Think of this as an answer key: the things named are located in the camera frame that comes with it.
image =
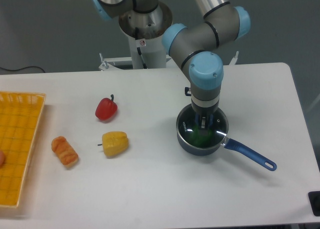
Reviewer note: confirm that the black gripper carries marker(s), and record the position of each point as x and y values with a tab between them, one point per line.
205	112

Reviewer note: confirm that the glass pot lid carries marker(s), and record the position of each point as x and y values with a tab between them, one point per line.
188	119

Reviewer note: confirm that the dark blue saucepan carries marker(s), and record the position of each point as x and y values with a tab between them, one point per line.
229	144

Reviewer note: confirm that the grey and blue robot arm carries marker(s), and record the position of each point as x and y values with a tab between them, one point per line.
192	49

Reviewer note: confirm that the green toy bell pepper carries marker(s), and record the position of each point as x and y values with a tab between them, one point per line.
200	137

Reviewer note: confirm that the yellow toy bell pepper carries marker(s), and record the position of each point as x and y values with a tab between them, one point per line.
114	143

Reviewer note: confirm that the red toy bell pepper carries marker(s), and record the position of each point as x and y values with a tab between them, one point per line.
106	108

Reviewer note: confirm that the black device at table edge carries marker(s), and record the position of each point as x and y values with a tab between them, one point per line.
314	199

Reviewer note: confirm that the toy bread roll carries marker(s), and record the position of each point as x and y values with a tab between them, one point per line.
64	151

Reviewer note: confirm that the yellow woven basket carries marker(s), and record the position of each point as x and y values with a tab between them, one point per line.
20	114

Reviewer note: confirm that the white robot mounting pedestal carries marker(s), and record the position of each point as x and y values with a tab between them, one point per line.
144	32

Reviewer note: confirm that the white table frame bracket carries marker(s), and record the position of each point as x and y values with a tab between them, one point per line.
115	63

